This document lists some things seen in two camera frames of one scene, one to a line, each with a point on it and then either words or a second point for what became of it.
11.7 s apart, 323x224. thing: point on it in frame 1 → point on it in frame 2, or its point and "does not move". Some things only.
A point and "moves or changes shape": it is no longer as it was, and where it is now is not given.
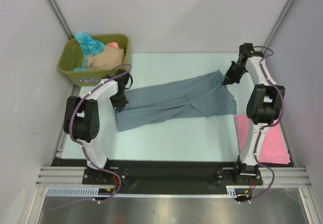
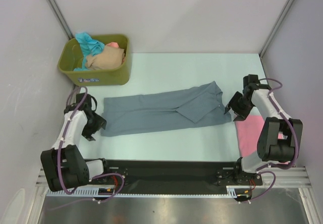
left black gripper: x=119 y=106 → x=100 y=122
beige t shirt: x=108 y=57 does not move
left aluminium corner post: x=56 y=9 does not move
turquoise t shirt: x=89 y=47 does not move
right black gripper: x=230 y=78 → x=241 y=114
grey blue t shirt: x=205 y=96 moves or changes shape
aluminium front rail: x=285 y=177 does not move
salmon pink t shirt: x=113 y=44 does not move
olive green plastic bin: x=70 y=58 does not move
